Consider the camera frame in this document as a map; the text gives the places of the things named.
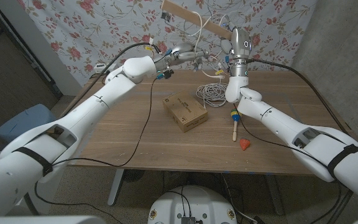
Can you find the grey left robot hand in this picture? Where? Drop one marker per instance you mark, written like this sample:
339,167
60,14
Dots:
182,56

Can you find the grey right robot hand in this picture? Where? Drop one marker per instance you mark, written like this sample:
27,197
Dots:
239,46

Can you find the wooden clip hanger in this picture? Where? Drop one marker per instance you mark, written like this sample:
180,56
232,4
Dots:
191,17

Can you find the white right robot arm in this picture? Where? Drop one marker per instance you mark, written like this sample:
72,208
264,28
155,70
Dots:
291,130

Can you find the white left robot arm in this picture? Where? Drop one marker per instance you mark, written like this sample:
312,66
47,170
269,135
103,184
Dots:
57,133

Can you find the brown cardboard package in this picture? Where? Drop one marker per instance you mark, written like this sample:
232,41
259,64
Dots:
185,112

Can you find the colourful striped wooden maraca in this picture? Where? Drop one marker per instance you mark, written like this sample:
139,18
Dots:
235,124

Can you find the red toy strawberry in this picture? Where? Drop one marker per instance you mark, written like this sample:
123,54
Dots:
244,144

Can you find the white power strip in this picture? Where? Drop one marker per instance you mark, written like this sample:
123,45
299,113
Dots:
102,67

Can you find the floral backdrop cloth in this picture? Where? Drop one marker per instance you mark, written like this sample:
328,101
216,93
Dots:
104,31

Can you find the white table leg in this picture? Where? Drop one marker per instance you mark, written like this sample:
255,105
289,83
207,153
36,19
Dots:
116,186

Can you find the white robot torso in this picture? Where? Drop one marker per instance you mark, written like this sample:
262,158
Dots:
194,202

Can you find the grey table leg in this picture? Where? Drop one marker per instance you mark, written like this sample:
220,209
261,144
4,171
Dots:
273,194

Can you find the blue plastic bin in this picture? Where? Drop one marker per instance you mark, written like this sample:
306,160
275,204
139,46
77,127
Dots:
23,123

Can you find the white low cabinet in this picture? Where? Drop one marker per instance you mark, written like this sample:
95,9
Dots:
42,199

